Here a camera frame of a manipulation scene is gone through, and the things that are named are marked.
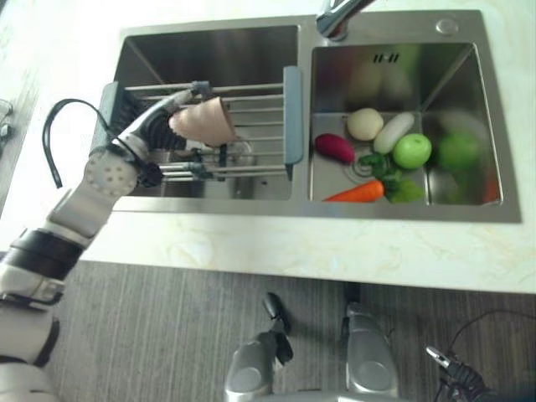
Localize small metal object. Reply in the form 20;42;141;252
0;97;14;140

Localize spiral sink drain strainer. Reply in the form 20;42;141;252
343;144;383;183

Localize round sink drain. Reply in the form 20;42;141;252
225;139;255;168

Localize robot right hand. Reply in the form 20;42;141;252
425;345;502;402

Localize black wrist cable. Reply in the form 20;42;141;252
434;308;536;402
42;98;126;188

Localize green apple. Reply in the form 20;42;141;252
392;132;433;171

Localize green leafy vegetable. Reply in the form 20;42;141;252
358;151;425;205

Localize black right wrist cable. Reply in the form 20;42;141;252
434;308;536;402

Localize robot right leg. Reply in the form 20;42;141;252
339;282;399;398

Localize grey sink drain rack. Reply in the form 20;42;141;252
92;65;303;182

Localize chrome kitchen faucet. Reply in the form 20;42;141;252
314;0;374;42

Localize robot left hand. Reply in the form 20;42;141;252
116;88;230;169

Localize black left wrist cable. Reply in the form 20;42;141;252
42;98;126;188

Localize white radish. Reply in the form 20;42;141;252
373;111;415;154

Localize orange carrot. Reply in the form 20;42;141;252
322;179;385;204

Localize round white potato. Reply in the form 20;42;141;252
346;107;384;142

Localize pink cup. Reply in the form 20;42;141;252
167;97;238;148

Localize stainless steel double sink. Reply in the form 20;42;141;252
109;9;523;224

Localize purple sweet potato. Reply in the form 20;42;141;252
314;132;357;164

